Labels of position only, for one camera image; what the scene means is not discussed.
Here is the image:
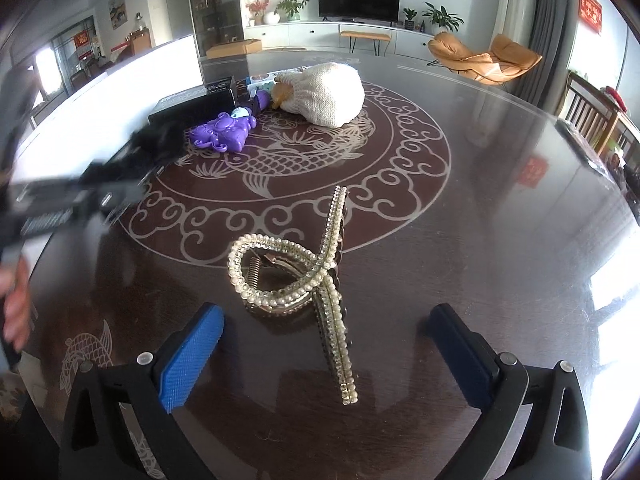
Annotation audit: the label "wooden chair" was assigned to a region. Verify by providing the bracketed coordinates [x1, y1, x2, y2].
[565, 71, 623, 156]

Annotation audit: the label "red item on chair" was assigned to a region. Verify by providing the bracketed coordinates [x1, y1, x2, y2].
[602, 86, 628, 113]

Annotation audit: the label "black cardboard box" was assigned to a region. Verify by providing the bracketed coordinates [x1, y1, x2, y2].
[148, 76, 238, 128]

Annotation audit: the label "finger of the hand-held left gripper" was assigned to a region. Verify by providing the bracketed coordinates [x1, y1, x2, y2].
[82, 135, 161, 186]

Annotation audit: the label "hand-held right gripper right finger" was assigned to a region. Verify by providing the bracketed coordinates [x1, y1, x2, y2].
[428, 302, 593, 480]

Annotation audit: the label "white television cabinet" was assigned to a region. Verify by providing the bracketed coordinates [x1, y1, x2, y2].
[243, 20, 441, 58]

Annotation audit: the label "cream floor air conditioner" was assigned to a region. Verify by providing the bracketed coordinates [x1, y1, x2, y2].
[492, 0, 540, 56]

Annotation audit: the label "red flowers in white vase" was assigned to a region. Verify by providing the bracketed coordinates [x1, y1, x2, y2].
[245, 0, 280, 26]

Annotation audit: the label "red wall hanging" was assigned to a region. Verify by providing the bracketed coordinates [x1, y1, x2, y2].
[578, 0, 603, 36]

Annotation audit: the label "bushy green potted plant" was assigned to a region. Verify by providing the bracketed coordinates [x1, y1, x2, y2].
[274, 0, 310, 22]

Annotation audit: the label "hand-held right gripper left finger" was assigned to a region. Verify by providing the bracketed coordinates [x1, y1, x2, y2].
[59, 302, 226, 480]

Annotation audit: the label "orange-topped bench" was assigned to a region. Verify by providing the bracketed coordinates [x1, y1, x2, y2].
[340, 30, 391, 56]

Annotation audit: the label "orange lounge chair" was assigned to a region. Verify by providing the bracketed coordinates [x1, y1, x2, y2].
[427, 31, 543, 86]

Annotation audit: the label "person's left hand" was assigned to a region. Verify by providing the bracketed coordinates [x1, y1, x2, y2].
[0, 260, 33, 356]

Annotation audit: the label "dark round patterned desktop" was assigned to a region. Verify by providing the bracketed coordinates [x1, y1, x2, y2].
[10, 50, 640, 480]

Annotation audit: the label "wooden side cabinet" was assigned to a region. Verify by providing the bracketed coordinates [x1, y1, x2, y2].
[125, 12, 152, 53]

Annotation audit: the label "grey curtain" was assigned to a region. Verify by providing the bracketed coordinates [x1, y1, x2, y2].
[515, 0, 583, 116]

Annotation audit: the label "purple plastic toy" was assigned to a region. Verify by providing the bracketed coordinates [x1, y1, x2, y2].
[189, 111, 258, 155]

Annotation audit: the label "pearl hair claw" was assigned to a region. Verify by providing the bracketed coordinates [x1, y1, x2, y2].
[227, 185, 360, 407]

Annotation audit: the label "large leafy potted plant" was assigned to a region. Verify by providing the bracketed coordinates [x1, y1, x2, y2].
[422, 2, 466, 36]

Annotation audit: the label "dark glass display cabinet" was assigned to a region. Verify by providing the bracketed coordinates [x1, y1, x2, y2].
[185, 0, 244, 58]

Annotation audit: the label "white knit hat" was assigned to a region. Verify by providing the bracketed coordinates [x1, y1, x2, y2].
[272, 61, 366, 127]

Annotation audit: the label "black television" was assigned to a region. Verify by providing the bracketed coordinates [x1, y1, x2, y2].
[318, 0, 402, 23]

